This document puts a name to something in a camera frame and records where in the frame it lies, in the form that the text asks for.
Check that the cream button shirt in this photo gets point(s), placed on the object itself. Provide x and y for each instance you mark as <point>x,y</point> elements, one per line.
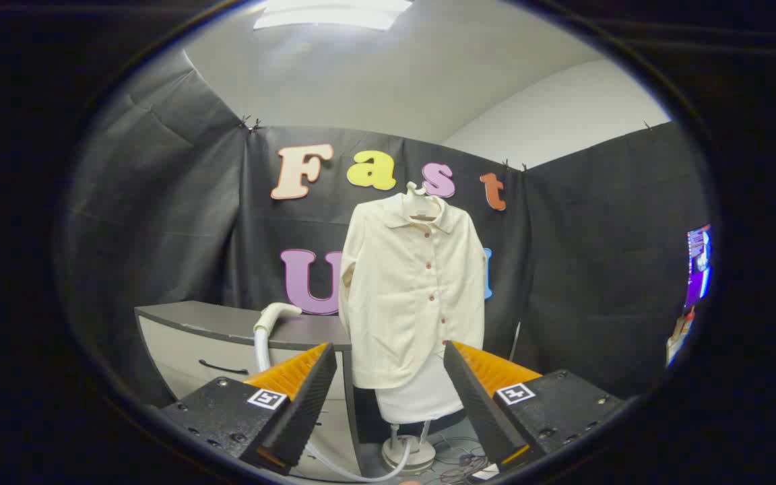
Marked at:
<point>401,303</point>

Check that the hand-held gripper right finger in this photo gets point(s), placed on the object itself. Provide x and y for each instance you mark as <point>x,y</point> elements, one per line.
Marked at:
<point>479,404</point>

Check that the white round stand base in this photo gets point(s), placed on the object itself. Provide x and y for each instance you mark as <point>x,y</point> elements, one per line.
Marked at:
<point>416,459</point>

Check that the grey cabinet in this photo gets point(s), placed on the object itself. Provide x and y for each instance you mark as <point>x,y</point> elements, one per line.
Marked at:
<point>179,337</point>

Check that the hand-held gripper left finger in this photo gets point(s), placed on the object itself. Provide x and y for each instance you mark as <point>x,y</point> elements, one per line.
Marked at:
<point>307,397</point>

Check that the computer monitor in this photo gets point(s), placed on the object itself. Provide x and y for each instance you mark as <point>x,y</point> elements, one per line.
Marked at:
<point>698,263</point>

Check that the black backdrop cloth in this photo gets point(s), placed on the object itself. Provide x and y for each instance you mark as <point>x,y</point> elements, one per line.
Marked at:
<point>159,236</point>

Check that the white clothes hanger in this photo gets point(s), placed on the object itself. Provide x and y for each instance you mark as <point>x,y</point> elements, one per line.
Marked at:
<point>415,190</point>

